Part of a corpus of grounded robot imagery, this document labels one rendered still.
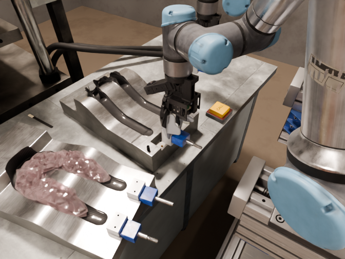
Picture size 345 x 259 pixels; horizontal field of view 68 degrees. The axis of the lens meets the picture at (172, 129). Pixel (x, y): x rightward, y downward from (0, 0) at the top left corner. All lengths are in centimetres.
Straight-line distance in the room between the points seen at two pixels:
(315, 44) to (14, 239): 82
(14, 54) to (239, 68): 123
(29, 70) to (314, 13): 139
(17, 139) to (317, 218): 84
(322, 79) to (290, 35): 274
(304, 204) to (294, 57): 281
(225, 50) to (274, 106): 201
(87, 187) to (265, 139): 164
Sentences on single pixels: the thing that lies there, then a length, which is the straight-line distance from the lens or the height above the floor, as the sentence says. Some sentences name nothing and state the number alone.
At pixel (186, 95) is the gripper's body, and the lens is 66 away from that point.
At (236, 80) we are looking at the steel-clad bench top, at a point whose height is 80.
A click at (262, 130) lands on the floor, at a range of 222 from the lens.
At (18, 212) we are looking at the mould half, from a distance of 80.
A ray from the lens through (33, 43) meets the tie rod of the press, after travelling 130.
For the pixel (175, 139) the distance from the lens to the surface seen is 77.
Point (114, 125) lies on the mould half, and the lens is 91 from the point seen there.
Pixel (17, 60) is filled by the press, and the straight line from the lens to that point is 165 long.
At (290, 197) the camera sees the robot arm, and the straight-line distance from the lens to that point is 37.
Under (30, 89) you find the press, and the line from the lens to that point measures 138.
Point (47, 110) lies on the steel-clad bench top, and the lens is 119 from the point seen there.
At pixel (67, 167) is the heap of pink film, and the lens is 80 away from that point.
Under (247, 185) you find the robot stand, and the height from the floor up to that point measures 99.
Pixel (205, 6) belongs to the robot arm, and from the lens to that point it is 96.
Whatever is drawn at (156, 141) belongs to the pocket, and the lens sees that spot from 86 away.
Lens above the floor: 151
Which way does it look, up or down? 46 degrees down
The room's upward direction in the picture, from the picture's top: straight up
